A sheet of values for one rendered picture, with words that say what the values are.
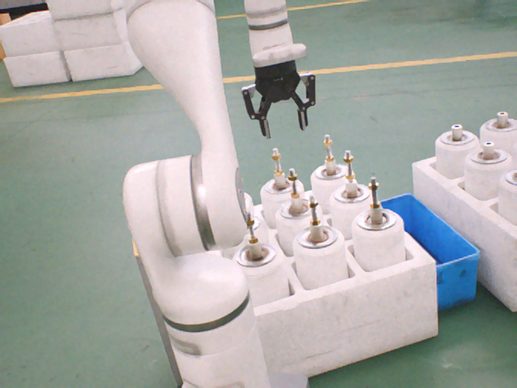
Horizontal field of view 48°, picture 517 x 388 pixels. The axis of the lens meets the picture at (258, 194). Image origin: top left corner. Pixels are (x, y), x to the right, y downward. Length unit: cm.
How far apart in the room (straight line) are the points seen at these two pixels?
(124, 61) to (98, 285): 212
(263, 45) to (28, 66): 292
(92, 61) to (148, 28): 302
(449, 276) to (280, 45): 57
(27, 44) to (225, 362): 335
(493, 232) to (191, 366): 79
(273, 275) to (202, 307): 49
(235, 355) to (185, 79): 27
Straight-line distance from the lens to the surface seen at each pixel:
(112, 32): 351
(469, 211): 131
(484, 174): 131
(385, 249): 110
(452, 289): 128
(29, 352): 147
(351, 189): 120
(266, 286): 105
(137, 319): 143
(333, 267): 108
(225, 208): 51
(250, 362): 63
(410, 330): 120
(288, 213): 117
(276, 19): 103
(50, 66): 377
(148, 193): 52
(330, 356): 116
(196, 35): 58
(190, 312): 57
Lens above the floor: 84
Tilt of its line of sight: 27 degrees down
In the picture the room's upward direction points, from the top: 11 degrees counter-clockwise
